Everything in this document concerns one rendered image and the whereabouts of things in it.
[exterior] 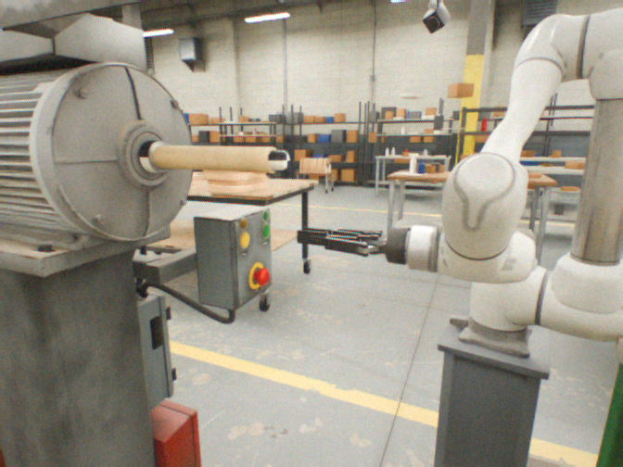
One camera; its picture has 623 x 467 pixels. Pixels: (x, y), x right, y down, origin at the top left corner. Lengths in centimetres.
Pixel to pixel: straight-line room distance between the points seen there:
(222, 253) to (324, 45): 1190
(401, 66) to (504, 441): 1099
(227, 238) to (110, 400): 38
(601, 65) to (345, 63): 1133
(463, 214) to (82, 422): 74
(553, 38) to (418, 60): 1070
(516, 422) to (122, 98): 120
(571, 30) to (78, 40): 93
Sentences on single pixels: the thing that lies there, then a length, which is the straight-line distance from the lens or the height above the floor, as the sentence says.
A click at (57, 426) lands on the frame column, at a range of 84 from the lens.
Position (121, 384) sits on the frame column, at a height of 80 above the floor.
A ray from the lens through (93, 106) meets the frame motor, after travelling 58.
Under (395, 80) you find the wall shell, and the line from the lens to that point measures 1177.
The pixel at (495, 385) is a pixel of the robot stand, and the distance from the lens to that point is 124.
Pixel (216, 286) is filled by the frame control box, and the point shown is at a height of 97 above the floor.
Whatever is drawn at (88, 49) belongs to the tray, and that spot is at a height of 139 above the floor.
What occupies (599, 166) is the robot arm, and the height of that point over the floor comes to 121.
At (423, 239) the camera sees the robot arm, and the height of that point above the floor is 109.
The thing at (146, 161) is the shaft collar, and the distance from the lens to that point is 59.
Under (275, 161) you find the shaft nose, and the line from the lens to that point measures 47.
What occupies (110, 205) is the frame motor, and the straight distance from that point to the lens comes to 59.
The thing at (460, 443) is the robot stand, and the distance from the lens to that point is 138.
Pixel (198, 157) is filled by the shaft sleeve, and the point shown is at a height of 125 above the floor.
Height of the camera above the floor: 128
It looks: 14 degrees down
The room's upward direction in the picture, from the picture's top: straight up
